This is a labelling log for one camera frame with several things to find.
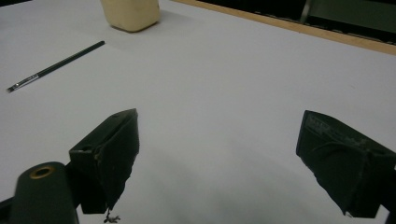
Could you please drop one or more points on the cream plastic container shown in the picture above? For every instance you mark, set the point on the cream plastic container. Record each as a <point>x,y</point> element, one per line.
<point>130,14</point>

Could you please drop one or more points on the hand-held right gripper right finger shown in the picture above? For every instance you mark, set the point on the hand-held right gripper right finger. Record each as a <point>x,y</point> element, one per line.
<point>345,168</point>

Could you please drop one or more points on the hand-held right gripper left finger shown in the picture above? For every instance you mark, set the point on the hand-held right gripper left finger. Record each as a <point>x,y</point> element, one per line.
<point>109,149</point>

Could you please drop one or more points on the white table mat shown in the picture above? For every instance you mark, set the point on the white table mat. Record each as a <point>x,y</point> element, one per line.
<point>218,77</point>

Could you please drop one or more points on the thin black brush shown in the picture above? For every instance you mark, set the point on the thin black brush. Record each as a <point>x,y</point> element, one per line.
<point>62,63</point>

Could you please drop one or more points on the wooden board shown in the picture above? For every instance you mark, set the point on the wooden board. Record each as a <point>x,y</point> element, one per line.
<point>311,29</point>

